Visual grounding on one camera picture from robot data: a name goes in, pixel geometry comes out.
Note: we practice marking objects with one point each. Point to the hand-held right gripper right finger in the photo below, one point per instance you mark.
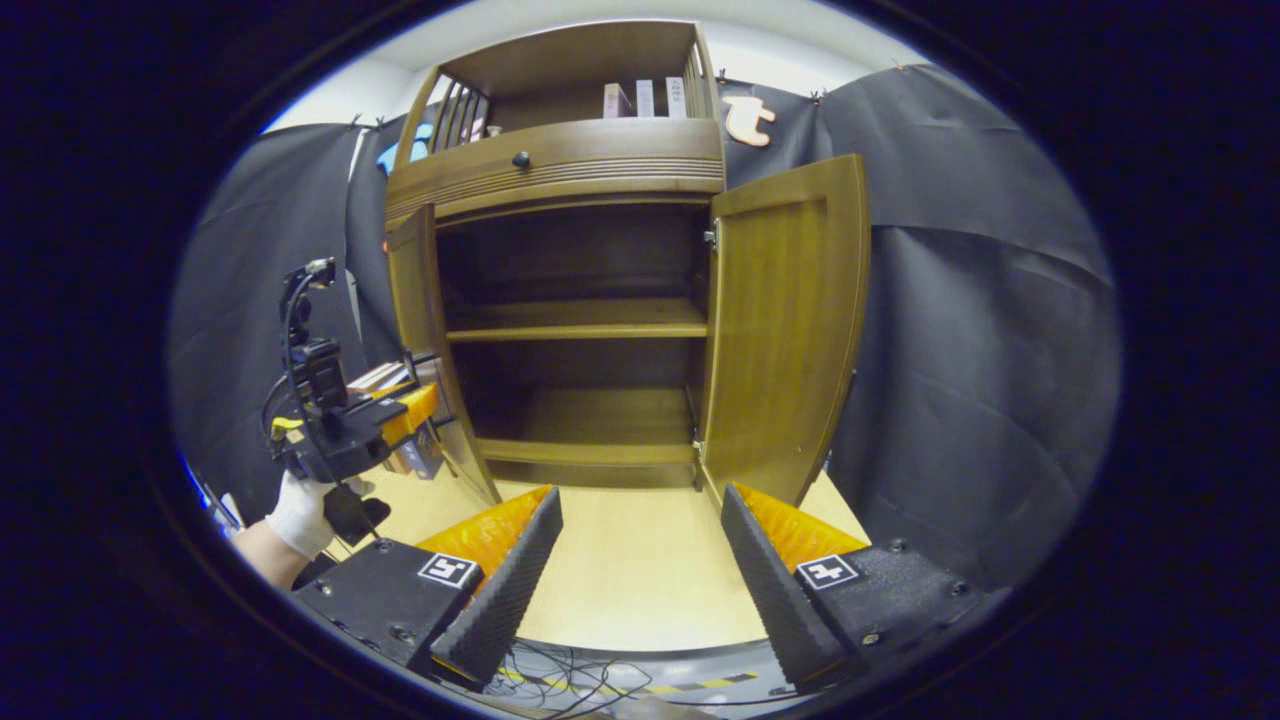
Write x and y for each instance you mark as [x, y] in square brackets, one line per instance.
[775, 600]

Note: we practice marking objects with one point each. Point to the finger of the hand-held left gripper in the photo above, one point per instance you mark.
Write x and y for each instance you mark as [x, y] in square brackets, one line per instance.
[410, 408]
[422, 358]

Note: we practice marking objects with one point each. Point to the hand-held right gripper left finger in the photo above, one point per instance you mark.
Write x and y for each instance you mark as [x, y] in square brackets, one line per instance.
[500, 600]

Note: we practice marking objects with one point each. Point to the wooden shoe cabinet door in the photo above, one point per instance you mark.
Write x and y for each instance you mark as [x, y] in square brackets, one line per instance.
[425, 330]
[785, 330]

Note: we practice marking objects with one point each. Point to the wooden double-door shoe cabinet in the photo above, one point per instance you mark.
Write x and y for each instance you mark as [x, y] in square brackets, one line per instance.
[560, 165]

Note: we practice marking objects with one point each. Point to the wooden inner cabinet shelf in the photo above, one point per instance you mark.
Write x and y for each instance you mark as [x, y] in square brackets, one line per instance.
[580, 318]

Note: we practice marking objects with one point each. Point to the metal door hinge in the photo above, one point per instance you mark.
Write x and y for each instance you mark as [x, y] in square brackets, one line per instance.
[711, 236]
[699, 455]

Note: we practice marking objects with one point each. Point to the wooden cabinet drawer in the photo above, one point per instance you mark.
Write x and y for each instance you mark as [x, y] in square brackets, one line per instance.
[600, 155]

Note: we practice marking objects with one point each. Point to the blue book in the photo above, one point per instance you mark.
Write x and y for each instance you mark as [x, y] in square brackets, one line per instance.
[420, 458]

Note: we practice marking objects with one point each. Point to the yellow black floor tape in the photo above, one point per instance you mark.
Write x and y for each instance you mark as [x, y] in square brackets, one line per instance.
[700, 684]

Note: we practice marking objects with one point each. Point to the purple book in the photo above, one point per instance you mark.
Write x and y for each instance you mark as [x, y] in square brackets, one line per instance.
[615, 100]

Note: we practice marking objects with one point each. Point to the black backdrop cloth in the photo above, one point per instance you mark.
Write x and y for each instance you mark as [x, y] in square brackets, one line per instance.
[980, 350]

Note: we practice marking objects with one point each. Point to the thin white book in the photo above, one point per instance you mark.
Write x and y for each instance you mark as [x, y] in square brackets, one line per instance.
[645, 98]

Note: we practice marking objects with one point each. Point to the white grey book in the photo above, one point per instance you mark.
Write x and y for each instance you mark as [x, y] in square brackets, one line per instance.
[676, 98]

